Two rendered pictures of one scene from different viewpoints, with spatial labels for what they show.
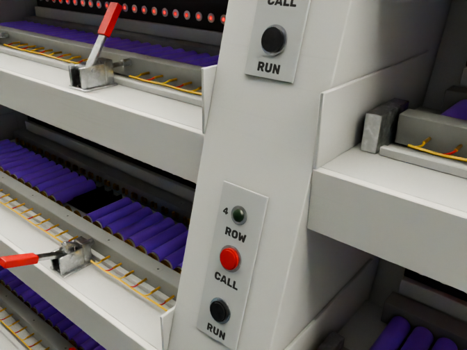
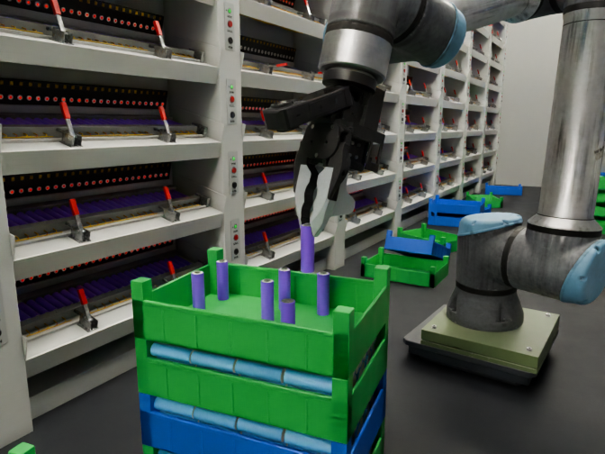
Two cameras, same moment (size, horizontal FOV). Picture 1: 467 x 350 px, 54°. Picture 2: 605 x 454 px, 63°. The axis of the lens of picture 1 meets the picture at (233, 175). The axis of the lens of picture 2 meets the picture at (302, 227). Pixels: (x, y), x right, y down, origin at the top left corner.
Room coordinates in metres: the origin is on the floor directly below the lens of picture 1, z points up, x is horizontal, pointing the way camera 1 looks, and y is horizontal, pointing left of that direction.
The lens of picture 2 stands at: (0.65, 2.02, 0.60)
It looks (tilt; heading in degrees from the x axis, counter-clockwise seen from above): 12 degrees down; 265
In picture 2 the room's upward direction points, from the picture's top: straight up
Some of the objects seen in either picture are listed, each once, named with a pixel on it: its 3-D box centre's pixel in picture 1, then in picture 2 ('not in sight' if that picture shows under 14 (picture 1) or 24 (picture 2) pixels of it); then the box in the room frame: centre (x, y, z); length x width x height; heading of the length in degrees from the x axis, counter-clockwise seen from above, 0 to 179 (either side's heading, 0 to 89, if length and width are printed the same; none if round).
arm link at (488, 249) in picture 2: not in sight; (491, 248); (0.07, 0.84, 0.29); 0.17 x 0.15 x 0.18; 123
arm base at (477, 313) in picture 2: not in sight; (484, 298); (0.07, 0.83, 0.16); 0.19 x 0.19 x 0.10
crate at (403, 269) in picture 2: not in sight; (404, 266); (0.07, 0.12, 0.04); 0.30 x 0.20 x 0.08; 144
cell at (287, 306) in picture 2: not in sight; (287, 325); (0.62, 1.44, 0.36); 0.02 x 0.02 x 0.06
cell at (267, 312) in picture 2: not in sight; (267, 301); (0.64, 1.36, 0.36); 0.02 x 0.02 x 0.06
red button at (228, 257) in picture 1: (231, 257); not in sight; (0.32, -0.01, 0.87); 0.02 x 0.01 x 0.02; 54
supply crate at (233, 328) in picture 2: not in sight; (266, 300); (0.64, 1.36, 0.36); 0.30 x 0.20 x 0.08; 153
